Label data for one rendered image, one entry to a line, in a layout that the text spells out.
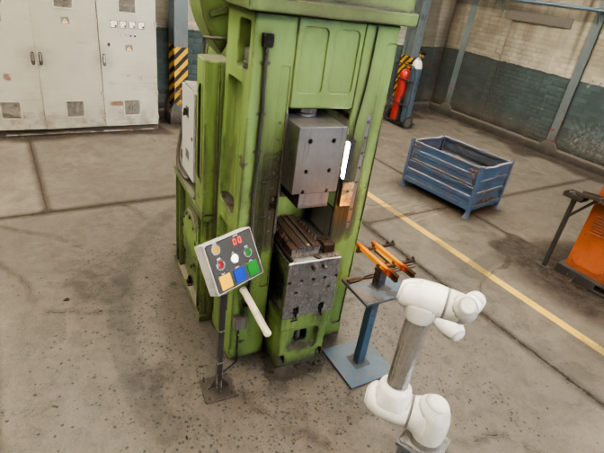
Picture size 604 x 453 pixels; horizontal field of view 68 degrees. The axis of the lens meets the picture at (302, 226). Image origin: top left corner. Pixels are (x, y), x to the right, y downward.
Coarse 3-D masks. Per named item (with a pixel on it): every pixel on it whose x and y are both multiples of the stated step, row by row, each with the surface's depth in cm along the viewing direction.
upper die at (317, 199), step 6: (282, 186) 282; (288, 192) 276; (318, 192) 268; (324, 192) 270; (288, 198) 277; (294, 198) 269; (300, 198) 264; (306, 198) 266; (312, 198) 268; (318, 198) 270; (324, 198) 272; (294, 204) 270; (300, 204) 266; (306, 204) 268; (312, 204) 270; (318, 204) 272; (324, 204) 274
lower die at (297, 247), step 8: (280, 216) 315; (288, 216) 315; (280, 224) 306; (288, 224) 305; (296, 224) 306; (280, 232) 298; (288, 232) 297; (296, 232) 297; (304, 232) 300; (280, 240) 295; (296, 240) 290; (312, 240) 292; (288, 248) 285; (296, 248) 283; (304, 248) 284; (312, 248) 287; (296, 256) 285
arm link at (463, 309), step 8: (448, 296) 180; (456, 296) 180; (464, 296) 177; (448, 304) 179; (456, 304) 176; (464, 304) 175; (472, 304) 175; (448, 312) 179; (456, 312) 177; (464, 312) 174; (472, 312) 174; (448, 320) 184; (456, 320) 180; (464, 320) 178; (472, 320) 179
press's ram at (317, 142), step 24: (288, 120) 253; (312, 120) 255; (336, 120) 262; (288, 144) 257; (312, 144) 249; (336, 144) 256; (288, 168) 260; (312, 168) 257; (336, 168) 265; (312, 192) 266
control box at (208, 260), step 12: (240, 228) 256; (216, 240) 238; (228, 240) 243; (240, 240) 249; (252, 240) 255; (204, 252) 232; (228, 252) 243; (240, 252) 248; (252, 252) 254; (204, 264) 235; (216, 264) 236; (228, 264) 242; (240, 264) 248; (204, 276) 238; (216, 276) 235; (252, 276) 253; (216, 288) 235
